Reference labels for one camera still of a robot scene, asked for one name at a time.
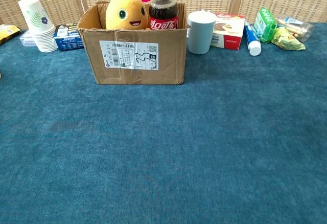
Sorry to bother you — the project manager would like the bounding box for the brown cardboard box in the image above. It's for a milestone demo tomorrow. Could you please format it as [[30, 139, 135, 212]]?
[[77, 1, 189, 85]]

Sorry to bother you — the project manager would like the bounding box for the cola bottle with red cap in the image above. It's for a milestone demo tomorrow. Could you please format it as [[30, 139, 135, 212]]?
[[149, 0, 179, 30]]

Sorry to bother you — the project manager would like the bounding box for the yellow plush toy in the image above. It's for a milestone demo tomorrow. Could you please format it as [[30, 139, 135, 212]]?
[[105, 0, 150, 30]]

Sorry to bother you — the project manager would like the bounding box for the red white cake box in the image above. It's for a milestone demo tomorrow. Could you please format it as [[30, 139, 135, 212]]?
[[209, 13, 246, 51]]

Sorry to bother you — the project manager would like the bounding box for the dark blue printed box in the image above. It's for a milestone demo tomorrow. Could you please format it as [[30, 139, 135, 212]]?
[[53, 23, 85, 52]]

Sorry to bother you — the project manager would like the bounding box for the blue table cloth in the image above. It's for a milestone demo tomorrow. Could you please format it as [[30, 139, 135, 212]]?
[[0, 21, 327, 224]]

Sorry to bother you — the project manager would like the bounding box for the light blue plastic cup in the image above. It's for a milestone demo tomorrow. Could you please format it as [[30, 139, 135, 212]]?
[[188, 11, 217, 55]]

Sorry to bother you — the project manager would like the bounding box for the blue white tube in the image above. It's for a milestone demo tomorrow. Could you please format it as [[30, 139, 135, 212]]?
[[244, 20, 263, 57]]

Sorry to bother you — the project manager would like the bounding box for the green snack packet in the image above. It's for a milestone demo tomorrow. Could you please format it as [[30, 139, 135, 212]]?
[[253, 7, 278, 44]]

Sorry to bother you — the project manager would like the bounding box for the yellow green snack bag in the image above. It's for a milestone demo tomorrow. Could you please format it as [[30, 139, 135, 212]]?
[[270, 26, 307, 51]]

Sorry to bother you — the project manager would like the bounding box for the stack of paper cups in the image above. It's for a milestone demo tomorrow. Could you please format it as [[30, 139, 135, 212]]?
[[18, 0, 59, 53]]

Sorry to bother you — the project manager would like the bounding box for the clear jar of biscuit sticks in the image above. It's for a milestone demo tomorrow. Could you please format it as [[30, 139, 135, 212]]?
[[275, 15, 315, 43]]

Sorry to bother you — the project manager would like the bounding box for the orange brown snack packet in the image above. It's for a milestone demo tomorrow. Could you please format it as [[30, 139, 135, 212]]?
[[0, 24, 21, 45]]

